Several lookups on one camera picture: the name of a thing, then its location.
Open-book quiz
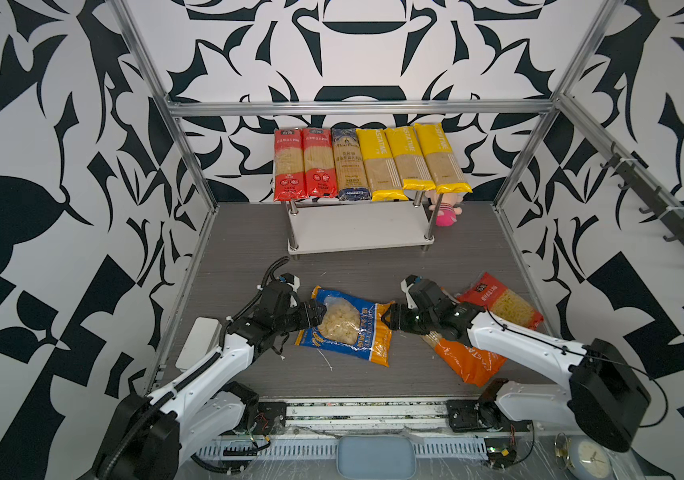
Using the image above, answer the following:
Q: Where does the analog clock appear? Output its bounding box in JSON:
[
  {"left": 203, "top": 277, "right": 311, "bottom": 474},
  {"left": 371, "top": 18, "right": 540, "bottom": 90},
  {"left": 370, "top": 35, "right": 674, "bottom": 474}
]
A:
[{"left": 554, "top": 433, "right": 613, "bottom": 480}]

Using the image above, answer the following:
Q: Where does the white box beside floor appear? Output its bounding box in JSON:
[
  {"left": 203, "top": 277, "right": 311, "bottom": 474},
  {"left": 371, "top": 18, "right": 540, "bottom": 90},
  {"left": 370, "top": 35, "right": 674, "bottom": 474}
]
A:
[{"left": 175, "top": 317, "right": 222, "bottom": 372}]

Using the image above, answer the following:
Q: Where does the yellow spaghetti bag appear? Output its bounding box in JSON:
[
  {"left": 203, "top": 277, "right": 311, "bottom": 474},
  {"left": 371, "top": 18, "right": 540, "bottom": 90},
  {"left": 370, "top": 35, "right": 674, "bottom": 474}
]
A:
[
  {"left": 356, "top": 129, "right": 408, "bottom": 201},
  {"left": 385, "top": 126, "right": 436, "bottom": 191},
  {"left": 414, "top": 124, "right": 472, "bottom": 194}
]

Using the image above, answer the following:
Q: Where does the pink plush pig toy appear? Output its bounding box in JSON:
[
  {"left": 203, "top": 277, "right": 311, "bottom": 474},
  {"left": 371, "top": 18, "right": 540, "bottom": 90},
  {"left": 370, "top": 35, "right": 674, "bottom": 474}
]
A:
[{"left": 427, "top": 190, "right": 464, "bottom": 227}]

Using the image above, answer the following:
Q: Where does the red spaghetti bag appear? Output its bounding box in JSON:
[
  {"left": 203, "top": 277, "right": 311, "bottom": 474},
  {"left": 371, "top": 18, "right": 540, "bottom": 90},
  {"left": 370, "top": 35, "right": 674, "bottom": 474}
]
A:
[
  {"left": 301, "top": 128, "right": 338, "bottom": 198},
  {"left": 273, "top": 129, "right": 307, "bottom": 202}
]

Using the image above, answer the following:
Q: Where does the red macaroni bag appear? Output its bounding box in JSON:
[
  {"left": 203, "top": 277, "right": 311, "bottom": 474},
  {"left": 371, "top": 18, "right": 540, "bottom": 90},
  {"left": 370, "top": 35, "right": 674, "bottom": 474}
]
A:
[{"left": 458, "top": 272, "right": 544, "bottom": 330}]

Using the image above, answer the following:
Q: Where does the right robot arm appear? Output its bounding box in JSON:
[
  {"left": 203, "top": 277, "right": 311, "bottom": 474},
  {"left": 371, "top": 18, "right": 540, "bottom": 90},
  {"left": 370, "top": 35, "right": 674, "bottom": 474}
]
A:
[{"left": 382, "top": 276, "right": 651, "bottom": 452}]

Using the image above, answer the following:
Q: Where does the blue orange orecchiette bag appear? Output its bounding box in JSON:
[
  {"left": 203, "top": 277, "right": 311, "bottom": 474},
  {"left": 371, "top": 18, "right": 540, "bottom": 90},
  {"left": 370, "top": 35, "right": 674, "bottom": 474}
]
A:
[{"left": 295, "top": 286, "right": 393, "bottom": 367}]

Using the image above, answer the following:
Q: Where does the grey blue pad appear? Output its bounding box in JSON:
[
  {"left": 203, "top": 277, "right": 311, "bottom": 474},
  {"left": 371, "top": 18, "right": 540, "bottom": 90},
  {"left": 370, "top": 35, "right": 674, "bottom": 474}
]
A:
[{"left": 336, "top": 436, "right": 417, "bottom": 480}]

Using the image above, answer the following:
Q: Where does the blue gold spaghetti bag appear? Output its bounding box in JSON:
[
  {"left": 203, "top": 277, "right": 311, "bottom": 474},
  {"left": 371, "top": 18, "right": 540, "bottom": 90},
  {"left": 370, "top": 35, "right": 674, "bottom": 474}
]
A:
[{"left": 331, "top": 129, "right": 371, "bottom": 201}]

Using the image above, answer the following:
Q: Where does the orange pasta bag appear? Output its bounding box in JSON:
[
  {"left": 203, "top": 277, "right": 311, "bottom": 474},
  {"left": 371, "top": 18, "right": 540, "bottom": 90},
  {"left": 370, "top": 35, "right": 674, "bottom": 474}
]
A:
[{"left": 422, "top": 332, "right": 507, "bottom": 387}]

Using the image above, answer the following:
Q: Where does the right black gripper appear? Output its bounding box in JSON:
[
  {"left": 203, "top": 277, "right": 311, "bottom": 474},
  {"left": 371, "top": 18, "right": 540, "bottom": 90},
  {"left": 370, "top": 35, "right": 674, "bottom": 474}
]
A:
[{"left": 378, "top": 302, "right": 440, "bottom": 334}]

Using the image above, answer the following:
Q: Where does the wall hook rail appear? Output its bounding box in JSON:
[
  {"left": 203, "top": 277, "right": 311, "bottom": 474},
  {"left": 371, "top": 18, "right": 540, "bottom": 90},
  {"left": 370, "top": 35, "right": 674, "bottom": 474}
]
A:
[{"left": 601, "top": 141, "right": 684, "bottom": 248}]

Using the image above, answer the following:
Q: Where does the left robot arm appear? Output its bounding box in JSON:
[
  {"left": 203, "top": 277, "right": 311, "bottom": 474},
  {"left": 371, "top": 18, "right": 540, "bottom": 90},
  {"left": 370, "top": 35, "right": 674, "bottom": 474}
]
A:
[{"left": 83, "top": 257, "right": 326, "bottom": 479}]

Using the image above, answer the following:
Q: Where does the white two-tier shelf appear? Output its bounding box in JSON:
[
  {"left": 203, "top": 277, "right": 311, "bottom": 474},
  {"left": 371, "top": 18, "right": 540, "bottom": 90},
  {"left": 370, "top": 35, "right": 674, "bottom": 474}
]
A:
[{"left": 273, "top": 188, "right": 437, "bottom": 256}]

